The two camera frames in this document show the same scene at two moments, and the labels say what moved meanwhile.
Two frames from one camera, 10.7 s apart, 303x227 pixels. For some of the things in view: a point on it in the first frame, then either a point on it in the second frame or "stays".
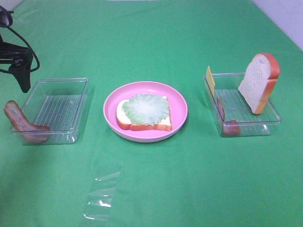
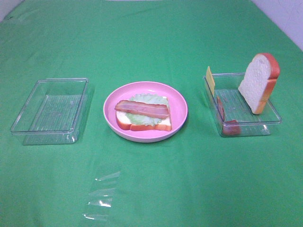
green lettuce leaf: (145, 109) stays
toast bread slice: (124, 122) stays
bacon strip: (229, 127) stays
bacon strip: (35, 133) to (157, 110)
